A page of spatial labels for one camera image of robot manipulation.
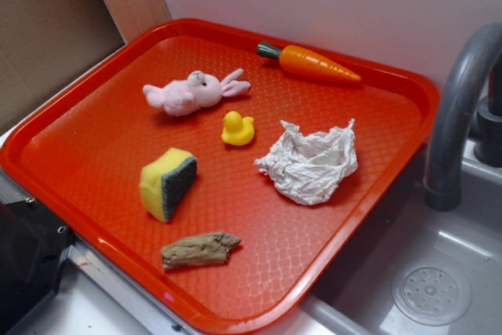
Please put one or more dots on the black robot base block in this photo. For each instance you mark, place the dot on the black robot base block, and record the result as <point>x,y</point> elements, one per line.
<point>34,248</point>

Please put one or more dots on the crumpled white paper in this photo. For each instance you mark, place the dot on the crumpled white paper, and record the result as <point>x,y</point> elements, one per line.
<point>308,169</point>

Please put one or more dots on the yellow rubber duck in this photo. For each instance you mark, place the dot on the yellow rubber duck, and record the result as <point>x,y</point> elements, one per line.
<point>237,130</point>

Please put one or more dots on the red plastic tray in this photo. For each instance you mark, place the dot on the red plastic tray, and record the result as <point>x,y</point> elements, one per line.
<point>82,154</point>

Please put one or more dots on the pink plush bunny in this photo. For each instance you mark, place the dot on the pink plush bunny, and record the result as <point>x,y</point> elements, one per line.
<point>198,91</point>

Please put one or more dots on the yellow and grey sponge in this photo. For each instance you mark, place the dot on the yellow and grey sponge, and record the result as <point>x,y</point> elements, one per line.
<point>165,181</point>

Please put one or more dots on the orange plastic toy carrot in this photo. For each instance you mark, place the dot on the orange plastic toy carrot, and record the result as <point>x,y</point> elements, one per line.
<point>306,63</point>

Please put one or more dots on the brown wood piece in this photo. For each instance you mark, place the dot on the brown wood piece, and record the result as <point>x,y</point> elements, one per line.
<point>199,250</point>

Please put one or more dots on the grey toy faucet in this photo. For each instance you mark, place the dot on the grey toy faucet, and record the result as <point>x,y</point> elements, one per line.
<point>470,103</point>

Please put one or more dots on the grey plastic sink basin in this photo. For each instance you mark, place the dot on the grey plastic sink basin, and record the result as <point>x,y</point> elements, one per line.
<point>409,269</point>

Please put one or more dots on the brown cardboard panel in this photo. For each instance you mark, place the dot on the brown cardboard panel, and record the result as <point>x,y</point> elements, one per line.
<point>47,44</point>

